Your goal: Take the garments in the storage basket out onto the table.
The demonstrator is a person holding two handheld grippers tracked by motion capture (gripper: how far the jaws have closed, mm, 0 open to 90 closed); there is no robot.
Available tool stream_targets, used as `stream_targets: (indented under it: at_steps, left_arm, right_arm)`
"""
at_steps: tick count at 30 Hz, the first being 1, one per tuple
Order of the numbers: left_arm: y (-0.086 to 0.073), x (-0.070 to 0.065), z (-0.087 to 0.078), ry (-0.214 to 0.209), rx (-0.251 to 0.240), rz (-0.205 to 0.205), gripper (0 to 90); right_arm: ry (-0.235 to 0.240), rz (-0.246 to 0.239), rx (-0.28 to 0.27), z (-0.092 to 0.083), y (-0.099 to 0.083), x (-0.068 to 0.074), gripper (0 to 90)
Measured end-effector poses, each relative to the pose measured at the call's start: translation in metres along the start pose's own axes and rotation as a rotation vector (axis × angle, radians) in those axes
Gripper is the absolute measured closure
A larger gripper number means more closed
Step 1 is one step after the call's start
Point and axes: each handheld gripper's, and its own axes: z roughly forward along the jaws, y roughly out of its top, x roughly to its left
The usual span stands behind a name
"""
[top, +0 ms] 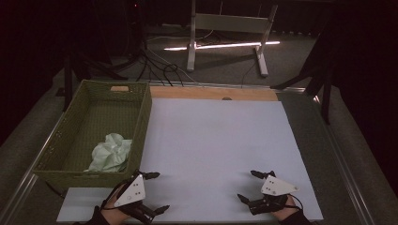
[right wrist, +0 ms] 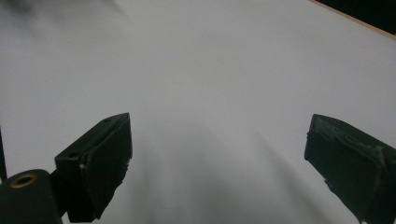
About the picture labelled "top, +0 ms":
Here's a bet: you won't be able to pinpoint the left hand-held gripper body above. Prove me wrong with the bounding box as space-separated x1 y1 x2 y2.
113 170 159 225

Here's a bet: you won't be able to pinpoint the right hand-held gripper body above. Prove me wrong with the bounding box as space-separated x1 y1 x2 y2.
248 174 300 217

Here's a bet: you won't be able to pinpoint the light green baby garment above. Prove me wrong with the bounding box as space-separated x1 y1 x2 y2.
84 132 133 173

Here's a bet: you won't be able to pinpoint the green woven basket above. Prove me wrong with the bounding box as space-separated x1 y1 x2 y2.
32 79 153 189

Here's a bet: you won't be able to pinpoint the person's right hand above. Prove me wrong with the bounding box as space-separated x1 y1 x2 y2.
270 195 302 221

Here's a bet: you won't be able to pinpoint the person's left hand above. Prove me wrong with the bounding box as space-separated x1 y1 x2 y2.
100 188 132 225

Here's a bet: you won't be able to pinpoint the white table mat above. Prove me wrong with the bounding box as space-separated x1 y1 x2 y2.
55 97 324 223

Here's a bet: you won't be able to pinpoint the black metal stand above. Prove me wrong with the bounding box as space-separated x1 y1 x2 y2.
55 46 130 113
270 18 337 126

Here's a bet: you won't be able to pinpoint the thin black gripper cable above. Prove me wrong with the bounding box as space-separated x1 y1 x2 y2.
287 193 304 211
100 177 135 211

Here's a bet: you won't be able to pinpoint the tangled black floor cables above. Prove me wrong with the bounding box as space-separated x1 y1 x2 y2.
135 46 186 87

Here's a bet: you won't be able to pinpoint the white metal desk frame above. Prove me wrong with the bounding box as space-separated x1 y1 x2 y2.
186 0 279 78

